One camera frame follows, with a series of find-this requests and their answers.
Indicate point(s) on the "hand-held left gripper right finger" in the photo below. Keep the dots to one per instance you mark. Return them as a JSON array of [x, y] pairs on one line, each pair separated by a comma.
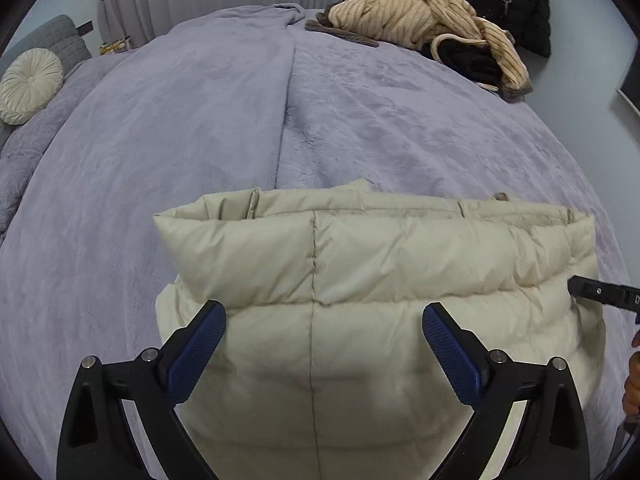
[[452, 355]]

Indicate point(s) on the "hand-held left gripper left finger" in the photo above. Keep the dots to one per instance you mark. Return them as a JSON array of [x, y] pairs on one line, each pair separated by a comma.
[[195, 345]]

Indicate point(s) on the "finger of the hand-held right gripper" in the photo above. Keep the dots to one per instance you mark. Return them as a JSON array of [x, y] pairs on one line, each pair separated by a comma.
[[600, 291]]

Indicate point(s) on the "cream puffer jacket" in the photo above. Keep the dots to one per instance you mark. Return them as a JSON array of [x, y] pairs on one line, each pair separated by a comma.
[[350, 260]]

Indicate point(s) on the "person's right hand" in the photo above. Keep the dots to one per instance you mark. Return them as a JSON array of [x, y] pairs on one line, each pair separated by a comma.
[[633, 385]]

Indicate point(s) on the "purple plush blanket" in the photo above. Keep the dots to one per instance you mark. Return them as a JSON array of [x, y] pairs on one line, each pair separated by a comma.
[[200, 110]]

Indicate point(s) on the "black garment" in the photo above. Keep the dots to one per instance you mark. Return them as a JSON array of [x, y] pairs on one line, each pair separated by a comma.
[[465, 62]]

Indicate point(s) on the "black hanging jacket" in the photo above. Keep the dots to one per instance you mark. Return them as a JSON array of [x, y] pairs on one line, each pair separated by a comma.
[[525, 5]]

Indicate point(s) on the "round cream pillow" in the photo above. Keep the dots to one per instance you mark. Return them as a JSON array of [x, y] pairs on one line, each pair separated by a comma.
[[30, 85]]

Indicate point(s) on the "small bedside items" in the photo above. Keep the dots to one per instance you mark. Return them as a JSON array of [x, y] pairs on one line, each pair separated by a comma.
[[115, 46]]

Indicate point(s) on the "brown cloth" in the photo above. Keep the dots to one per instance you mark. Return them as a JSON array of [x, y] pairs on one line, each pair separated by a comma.
[[345, 34]]

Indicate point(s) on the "grey quilted headboard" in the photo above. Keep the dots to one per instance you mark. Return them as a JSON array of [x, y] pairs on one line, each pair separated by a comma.
[[55, 35]]

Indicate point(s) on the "beige striped garment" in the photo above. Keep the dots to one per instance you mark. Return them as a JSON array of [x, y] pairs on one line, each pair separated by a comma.
[[390, 20]]

